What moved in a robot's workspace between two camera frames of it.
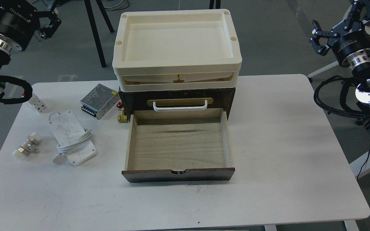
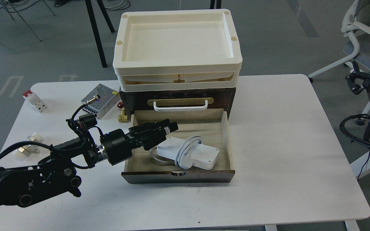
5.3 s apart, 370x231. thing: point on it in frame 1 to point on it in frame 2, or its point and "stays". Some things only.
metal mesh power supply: [99, 101] stays
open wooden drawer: [178, 144] stays
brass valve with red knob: [122, 118] stays
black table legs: [88, 5] stays
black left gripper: [13, 26] to [118, 146]
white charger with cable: [73, 140] to [185, 153]
